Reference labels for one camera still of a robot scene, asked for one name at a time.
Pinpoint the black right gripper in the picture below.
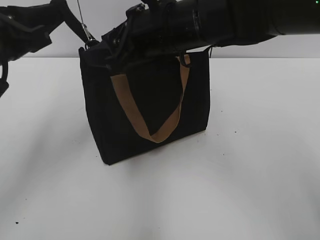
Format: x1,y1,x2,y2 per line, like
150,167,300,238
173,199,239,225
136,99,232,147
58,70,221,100
102,3,185,72

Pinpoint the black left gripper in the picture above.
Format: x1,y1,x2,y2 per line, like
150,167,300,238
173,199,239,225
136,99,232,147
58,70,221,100
0,0,89,62

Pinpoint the silver zipper pull with ring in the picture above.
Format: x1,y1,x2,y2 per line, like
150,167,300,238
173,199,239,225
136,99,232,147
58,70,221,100
81,23,99,50

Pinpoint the black bag with tan handles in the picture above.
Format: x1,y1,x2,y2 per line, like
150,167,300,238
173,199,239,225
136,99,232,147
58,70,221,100
78,48,210,165

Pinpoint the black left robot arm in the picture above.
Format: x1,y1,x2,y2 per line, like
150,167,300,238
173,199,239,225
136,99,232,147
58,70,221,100
0,0,95,95

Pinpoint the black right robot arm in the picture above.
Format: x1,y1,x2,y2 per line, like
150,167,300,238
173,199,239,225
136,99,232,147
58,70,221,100
102,0,320,71

